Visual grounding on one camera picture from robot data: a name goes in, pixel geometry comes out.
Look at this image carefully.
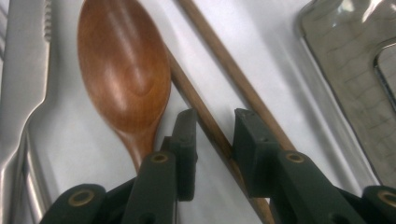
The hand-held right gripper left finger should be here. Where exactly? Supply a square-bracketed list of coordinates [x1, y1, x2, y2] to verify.
[120, 107, 199, 224]

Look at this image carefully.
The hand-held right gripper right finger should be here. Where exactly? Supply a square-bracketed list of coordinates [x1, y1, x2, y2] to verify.
[233, 107, 368, 224]

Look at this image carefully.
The brown wooden chopstick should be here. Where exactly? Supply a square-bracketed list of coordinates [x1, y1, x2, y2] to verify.
[164, 48, 276, 224]
[176, 0, 297, 153]

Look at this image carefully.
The transparent grey plastic bin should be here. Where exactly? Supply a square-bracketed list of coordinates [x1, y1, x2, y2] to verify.
[296, 0, 396, 189]

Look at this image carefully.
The brown wooden spoon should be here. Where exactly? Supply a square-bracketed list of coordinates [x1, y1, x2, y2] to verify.
[77, 0, 173, 174]

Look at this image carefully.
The steel fork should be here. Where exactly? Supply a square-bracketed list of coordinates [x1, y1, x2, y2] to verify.
[0, 3, 54, 224]

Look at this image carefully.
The steel table knife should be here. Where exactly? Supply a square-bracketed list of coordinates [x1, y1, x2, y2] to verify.
[0, 0, 53, 224]

